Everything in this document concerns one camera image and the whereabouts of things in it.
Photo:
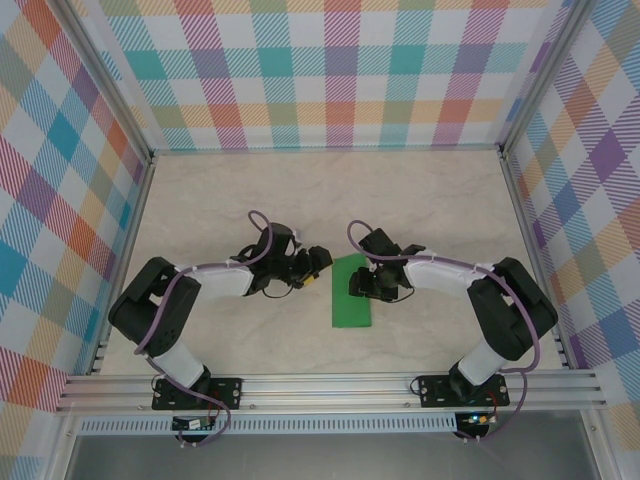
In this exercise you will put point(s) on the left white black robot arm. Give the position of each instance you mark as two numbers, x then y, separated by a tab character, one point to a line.
225	280

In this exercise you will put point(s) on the aluminium frame post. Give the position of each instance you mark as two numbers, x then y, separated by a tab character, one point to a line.
544	75
114	80

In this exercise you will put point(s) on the grey metal panel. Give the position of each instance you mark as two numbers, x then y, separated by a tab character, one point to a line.
325	460

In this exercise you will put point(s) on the thin aluminium frame rail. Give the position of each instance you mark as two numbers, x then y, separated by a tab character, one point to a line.
325	148

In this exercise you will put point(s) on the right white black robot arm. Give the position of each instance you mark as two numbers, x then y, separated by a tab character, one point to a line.
440	275

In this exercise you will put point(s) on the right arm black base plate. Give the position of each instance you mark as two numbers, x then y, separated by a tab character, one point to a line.
435	392

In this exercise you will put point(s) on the wide aluminium base rail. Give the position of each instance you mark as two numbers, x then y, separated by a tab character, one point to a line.
325	392

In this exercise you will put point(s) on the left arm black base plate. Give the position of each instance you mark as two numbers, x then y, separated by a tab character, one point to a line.
230	392

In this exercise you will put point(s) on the green paper sheet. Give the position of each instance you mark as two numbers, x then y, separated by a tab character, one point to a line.
350	312

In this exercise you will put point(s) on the aluminium side rail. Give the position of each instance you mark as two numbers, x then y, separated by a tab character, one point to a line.
122	275
531	250

